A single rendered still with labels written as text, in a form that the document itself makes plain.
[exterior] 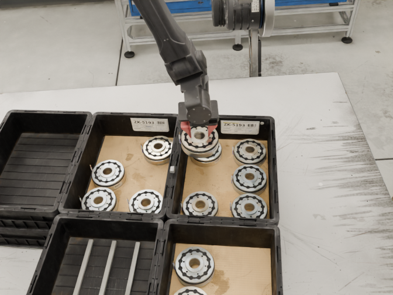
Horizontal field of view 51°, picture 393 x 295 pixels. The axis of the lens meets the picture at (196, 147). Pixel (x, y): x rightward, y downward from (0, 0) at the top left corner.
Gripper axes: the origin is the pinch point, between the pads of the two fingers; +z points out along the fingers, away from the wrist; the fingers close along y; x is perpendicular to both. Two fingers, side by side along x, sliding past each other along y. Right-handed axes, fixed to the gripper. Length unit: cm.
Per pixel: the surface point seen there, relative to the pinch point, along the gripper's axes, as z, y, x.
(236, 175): 19.4, 10.6, -1.1
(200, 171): 22.5, -0.2, 3.6
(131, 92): 38, -28, 60
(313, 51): 111, 89, 172
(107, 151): 23.2, -31.1, 14.7
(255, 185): 18.9, 15.9, -5.4
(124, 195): 22.4, -24.2, -3.7
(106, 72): 113, -64, 164
